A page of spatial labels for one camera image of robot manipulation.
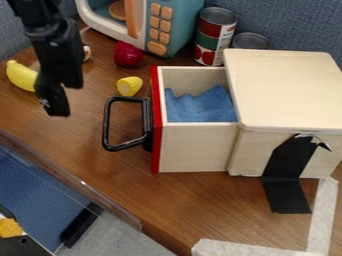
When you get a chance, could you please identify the blue cloth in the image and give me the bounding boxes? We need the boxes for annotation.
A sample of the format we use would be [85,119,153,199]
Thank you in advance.
[162,84,240,124]

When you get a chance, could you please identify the yellow toy corn piece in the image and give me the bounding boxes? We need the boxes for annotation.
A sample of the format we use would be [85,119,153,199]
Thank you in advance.
[114,75,146,98]

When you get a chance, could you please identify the white and orange toy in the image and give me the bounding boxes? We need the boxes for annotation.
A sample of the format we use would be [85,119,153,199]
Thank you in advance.
[81,45,94,63]

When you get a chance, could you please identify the silver can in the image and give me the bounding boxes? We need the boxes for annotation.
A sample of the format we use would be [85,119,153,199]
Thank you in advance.
[229,31,273,51]

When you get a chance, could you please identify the red labelled can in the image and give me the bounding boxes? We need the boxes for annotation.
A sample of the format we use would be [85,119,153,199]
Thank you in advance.
[191,6,240,67]

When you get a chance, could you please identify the cabinet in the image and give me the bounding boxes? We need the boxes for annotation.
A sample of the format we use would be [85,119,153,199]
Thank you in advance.
[221,48,342,180]

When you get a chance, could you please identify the yellow toy banana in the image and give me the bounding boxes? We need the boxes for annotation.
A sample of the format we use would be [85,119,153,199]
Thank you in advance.
[4,59,42,94]

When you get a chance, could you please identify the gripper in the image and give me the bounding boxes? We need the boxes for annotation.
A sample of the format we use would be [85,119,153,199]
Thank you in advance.
[28,20,86,118]

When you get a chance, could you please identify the toy microwave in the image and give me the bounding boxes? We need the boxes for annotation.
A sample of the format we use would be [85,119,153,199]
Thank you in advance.
[73,0,208,60]

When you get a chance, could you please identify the drawer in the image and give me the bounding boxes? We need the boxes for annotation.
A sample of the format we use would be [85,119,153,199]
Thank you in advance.
[100,64,242,175]

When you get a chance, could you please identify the black tape strip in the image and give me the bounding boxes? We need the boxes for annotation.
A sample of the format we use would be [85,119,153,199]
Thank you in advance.
[260,133,334,215]

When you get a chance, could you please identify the red toy strawberry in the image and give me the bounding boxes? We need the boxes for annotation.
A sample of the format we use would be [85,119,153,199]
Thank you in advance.
[112,40,146,68]

